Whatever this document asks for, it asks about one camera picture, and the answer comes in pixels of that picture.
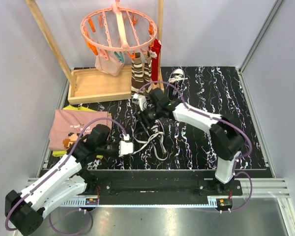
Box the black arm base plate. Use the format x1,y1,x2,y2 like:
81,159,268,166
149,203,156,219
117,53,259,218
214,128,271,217
84,170,243,207

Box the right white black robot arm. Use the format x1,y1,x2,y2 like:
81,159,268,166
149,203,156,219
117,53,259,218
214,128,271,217
132,88,244,195

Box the pink hanging garment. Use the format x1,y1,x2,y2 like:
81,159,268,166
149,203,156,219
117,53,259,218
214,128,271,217
95,54,124,76

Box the white shoelace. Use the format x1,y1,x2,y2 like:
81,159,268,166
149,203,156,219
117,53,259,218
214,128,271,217
131,124,168,155

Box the pink round clip hanger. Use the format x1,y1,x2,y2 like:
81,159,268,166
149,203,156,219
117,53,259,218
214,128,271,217
80,0,158,63

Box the yellow-green folded garment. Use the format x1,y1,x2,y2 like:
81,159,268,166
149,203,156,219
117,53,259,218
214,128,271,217
52,105,113,158

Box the grey slotted cable duct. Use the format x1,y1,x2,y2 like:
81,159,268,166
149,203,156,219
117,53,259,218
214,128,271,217
60,197,99,208

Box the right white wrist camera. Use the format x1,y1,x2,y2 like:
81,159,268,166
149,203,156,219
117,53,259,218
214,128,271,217
132,93,148,111

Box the pink folded t-shirt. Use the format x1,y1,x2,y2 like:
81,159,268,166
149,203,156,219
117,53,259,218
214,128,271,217
49,109,113,151

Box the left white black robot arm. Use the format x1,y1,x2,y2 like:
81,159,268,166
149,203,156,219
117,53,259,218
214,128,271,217
5,124,133,236

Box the black white sneaker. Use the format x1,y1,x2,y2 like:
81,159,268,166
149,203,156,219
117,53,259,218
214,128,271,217
168,68,188,100
132,119,169,161

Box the wooden drying rack stand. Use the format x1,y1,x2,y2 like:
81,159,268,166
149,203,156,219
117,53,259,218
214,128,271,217
26,0,164,105

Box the purple cable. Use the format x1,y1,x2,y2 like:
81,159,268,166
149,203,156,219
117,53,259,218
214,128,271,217
135,81,253,212
4,118,130,234

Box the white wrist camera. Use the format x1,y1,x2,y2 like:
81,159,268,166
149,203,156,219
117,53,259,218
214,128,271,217
118,134,134,157
132,93,148,111

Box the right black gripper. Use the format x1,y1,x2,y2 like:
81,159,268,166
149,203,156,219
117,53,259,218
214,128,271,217
134,105,162,136

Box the brown striped sock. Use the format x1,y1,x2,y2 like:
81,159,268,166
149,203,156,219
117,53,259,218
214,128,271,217
144,51,152,93
131,53,144,95

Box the right brown striped sock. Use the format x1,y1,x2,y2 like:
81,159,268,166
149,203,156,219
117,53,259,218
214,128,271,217
144,51,152,93

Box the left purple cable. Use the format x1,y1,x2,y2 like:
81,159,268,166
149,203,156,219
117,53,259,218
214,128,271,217
4,118,130,234

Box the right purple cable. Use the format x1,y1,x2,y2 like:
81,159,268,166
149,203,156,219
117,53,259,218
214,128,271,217
135,81,253,212

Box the black marble pattern mat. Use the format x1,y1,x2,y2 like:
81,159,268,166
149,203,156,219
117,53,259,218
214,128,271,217
37,65,273,178

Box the red hanging cloth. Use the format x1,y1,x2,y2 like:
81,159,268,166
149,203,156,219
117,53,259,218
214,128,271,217
150,39,161,81

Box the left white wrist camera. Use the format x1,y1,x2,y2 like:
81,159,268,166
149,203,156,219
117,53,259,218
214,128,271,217
118,134,134,157

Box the left brown striped sock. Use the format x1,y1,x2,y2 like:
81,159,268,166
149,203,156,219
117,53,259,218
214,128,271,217
131,53,144,95

